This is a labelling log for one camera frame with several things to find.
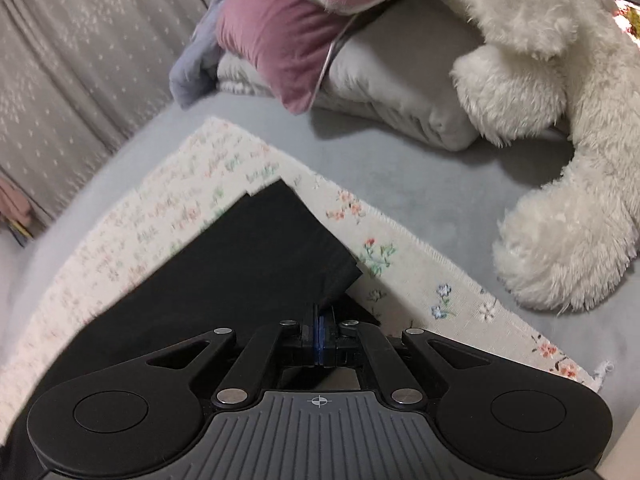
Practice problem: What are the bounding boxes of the pink cloth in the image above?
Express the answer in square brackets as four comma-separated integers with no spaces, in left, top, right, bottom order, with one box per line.
[0,179,34,227]

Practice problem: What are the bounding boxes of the black pants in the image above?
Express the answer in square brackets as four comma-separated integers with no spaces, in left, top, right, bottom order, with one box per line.
[0,180,383,480]

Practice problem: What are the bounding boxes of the yellow object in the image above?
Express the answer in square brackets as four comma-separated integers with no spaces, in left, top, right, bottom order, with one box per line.
[7,221,32,248]

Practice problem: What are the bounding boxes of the floral printed cloth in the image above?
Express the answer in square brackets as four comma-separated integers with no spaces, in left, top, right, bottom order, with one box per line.
[0,116,616,431]

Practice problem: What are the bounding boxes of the bed with grey sheet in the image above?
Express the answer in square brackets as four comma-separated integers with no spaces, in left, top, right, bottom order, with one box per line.
[0,87,640,480]

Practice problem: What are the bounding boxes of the white plush toy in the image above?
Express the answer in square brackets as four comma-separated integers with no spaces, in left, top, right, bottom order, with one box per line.
[439,0,640,313]

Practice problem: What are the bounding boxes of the grey patterned curtain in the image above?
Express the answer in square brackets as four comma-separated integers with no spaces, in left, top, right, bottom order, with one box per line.
[0,0,228,228]

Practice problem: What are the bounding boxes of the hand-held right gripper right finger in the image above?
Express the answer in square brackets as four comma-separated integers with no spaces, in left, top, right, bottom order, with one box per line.
[320,309,494,409]

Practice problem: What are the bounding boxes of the blue-grey blanket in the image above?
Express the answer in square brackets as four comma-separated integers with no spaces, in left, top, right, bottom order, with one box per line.
[169,0,224,109]

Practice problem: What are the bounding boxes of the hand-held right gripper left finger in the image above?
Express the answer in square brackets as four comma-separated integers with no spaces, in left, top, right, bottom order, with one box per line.
[145,305,321,408]

